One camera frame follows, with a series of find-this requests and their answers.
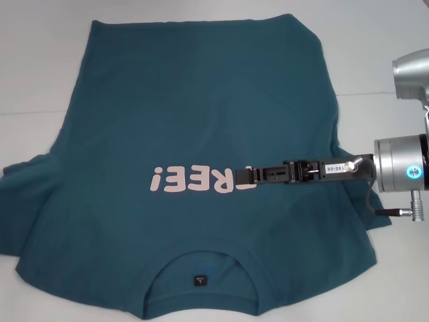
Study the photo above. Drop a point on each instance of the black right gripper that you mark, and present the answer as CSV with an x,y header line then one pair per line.
x,y
328,169

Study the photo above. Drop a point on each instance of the blue FREE print T-shirt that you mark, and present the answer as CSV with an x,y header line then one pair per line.
x,y
187,100

